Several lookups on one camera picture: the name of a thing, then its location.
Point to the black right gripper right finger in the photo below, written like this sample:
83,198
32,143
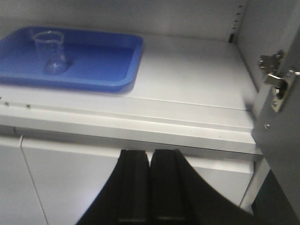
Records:
180,196

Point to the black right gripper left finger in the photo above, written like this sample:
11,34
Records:
123,200

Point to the blue plastic tray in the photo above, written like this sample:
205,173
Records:
96,61

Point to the clear glass beaker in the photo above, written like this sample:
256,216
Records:
50,51

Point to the right cabinet door hinge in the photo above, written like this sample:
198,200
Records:
280,83

